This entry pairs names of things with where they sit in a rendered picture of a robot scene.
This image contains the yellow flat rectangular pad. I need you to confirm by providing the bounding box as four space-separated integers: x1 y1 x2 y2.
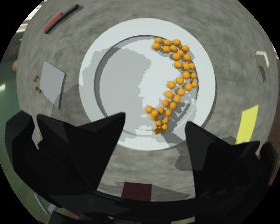
234 104 258 144

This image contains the small cream cube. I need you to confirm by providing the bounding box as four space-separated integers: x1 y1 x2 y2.
256 51 269 68

